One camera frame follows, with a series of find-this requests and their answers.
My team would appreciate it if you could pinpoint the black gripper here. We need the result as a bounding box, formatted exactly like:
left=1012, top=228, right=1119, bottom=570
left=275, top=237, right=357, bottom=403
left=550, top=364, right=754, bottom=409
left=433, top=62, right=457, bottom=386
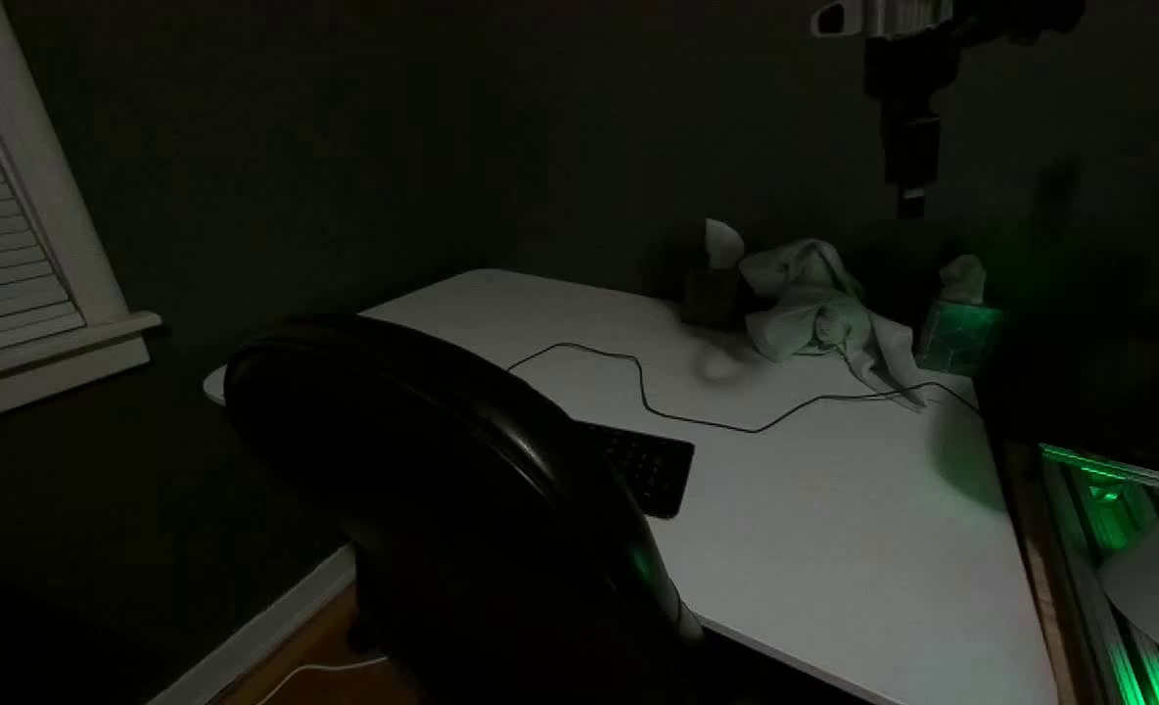
left=863, top=37, right=965, bottom=224

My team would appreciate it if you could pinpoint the thin black cable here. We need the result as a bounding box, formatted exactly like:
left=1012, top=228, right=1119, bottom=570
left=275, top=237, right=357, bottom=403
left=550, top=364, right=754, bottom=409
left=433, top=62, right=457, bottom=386
left=507, top=339, right=987, bottom=438

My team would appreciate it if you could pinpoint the translucent bottle with white cap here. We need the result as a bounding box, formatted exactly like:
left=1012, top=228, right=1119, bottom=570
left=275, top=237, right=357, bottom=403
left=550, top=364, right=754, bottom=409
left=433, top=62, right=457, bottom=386
left=922, top=253, right=1012, bottom=386

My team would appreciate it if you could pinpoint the black keyboard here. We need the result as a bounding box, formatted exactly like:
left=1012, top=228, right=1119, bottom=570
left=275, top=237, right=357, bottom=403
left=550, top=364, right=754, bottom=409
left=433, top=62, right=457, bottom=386
left=584, top=421, right=698, bottom=523

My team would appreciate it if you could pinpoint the white window sill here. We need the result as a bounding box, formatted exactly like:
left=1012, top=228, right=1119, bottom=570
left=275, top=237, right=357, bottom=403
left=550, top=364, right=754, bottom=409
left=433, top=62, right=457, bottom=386
left=0, top=307, right=165, bottom=430

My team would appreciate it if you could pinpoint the white crumpled cloth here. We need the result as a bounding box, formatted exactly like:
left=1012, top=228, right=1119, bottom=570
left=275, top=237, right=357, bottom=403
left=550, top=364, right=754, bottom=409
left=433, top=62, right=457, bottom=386
left=698, top=216, right=927, bottom=403

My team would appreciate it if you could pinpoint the green lit device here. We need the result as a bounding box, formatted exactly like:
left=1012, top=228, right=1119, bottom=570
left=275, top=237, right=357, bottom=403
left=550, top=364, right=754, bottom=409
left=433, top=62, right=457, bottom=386
left=1032, top=438, right=1159, bottom=705

